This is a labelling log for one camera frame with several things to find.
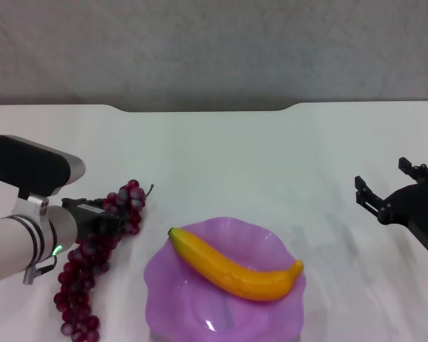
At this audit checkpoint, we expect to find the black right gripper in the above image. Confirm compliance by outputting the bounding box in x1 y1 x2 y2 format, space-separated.
354 157 428 253

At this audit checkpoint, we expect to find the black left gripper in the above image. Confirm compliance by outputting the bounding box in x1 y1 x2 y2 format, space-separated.
61 197 128 244

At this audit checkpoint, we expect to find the dark red grape bunch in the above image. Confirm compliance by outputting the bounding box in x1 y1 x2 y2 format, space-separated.
53 179 155 342

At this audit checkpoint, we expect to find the yellow banana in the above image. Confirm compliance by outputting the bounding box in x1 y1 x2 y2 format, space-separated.
168 227 305 302

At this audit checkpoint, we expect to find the purple plastic plate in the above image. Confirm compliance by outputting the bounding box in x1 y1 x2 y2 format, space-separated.
143 216 307 342

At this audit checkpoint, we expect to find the silver plug with black cable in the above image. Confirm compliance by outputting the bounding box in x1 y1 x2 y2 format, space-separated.
23 254 58 286

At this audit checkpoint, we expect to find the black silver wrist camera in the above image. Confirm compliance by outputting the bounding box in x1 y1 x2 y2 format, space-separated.
0 134 86 219

